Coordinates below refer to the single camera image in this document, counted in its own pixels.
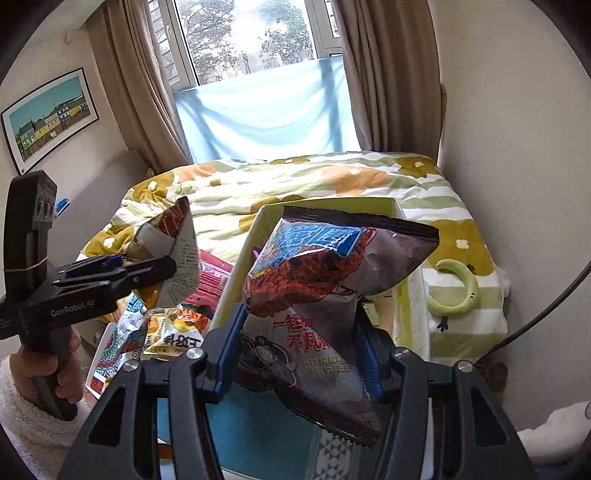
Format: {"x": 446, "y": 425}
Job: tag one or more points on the dark red spicy snack bag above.
{"x": 302, "y": 292}

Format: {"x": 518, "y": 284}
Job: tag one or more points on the green cardboard storage box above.
{"x": 317, "y": 261}

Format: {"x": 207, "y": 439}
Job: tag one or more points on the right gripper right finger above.
{"x": 473, "y": 436}

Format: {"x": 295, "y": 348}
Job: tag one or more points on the right beige curtain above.
{"x": 393, "y": 71}

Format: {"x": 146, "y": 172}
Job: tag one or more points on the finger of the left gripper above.
{"x": 131, "y": 276}
{"x": 91, "y": 266}

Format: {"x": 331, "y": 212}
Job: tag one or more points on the floral striped duvet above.
{"x": 225, "y": 197}

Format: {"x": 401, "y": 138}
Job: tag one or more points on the person's left hand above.
{"x": 26, "y": 364}

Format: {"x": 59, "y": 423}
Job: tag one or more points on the framed town picture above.
{"x": 45, "y": 118}

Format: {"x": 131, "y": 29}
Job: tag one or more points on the green banana ring toy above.
{"x": 460, "y": 299}

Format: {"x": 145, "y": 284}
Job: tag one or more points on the window with white frame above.
{"x": 207, "y": 41}

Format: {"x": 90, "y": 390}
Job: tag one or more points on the red striped pink snack bag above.
{"x": 214, "y": 275}

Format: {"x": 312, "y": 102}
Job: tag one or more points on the light blue window cloth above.
{"x": 293, "y": 110}

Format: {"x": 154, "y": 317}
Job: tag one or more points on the yellow white chips bag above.
{"x": 172, "y": 331}

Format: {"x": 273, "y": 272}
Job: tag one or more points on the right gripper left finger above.
{"x": 119, "y": 438}

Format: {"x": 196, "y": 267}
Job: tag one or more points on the white grey snack bag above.
{"x": 170, "y": 233}

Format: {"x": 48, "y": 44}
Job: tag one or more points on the left beige curtain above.
{"x": 131, "y": 70}

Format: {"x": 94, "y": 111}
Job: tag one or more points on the light blue snack bag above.
{"x": 131, "y": 326}

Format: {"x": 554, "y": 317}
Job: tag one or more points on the beige curtain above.
{"x": 131, "y": 70}
{"x": 393, "y": 71}

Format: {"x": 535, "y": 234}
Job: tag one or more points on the grey headboard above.
{"x": 93, "y": 207}

